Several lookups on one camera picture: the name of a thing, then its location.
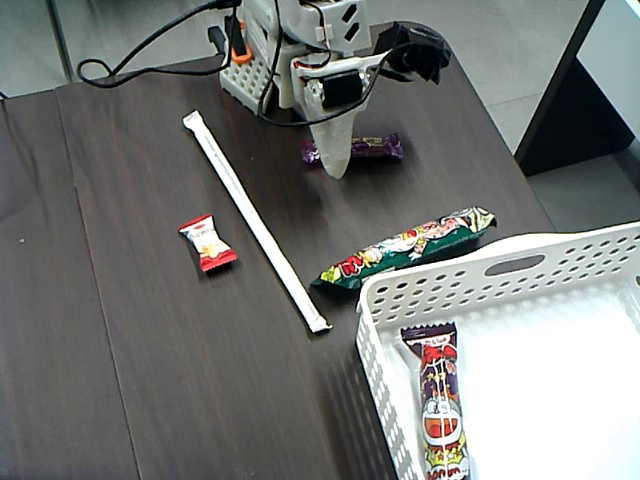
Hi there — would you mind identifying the white perforated plastic basket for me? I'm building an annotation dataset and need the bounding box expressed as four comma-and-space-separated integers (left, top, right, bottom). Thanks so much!
355, 222, 640, 480

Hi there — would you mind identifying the purple cartoon snack stick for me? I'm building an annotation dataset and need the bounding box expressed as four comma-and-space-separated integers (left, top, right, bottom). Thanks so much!
399, 321, 474, 480

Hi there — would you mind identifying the green cartoon snack stick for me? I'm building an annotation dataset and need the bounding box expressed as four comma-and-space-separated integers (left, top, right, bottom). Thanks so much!
309, 204, 497, 291

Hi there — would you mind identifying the purple candy bar wrapper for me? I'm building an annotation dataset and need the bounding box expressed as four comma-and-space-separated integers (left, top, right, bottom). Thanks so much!
299, 132, 404, 169

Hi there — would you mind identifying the red white candy packet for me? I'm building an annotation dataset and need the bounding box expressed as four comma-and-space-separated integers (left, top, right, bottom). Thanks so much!
178, 213, 239, 274

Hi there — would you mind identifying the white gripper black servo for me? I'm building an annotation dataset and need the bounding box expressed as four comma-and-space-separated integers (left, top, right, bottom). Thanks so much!
290, 49, 389, 180

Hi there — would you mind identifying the black power cable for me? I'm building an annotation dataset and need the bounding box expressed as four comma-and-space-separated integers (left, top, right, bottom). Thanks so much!
77, 0, 242, 89

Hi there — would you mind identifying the dark cabinet with white panel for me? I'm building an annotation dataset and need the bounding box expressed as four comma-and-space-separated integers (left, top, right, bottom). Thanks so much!
514, 0, 640, 177

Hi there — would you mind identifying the white paper straw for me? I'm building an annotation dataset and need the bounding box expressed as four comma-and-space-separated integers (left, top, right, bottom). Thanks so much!
182, 109, 334, 335

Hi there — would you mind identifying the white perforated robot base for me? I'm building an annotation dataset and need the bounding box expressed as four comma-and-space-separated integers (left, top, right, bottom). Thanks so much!
219, 52, 281, 114

